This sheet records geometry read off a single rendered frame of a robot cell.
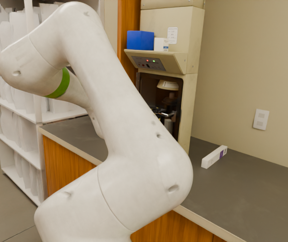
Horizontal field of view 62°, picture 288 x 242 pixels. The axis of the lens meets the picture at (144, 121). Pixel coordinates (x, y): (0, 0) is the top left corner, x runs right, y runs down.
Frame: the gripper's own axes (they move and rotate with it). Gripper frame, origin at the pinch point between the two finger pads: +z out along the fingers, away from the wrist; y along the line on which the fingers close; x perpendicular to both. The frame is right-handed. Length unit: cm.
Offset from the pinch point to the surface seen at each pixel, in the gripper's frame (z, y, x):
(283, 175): 32, -26, -56
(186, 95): 6.6, 10.2, -10.8
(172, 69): 0.4, 22.8, -5.7
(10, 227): -45, -120, 117
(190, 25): 4.6, 42.9, -10.5
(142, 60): -3.1, 26.1, 11.1
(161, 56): -5.7, 28.9, -3.2
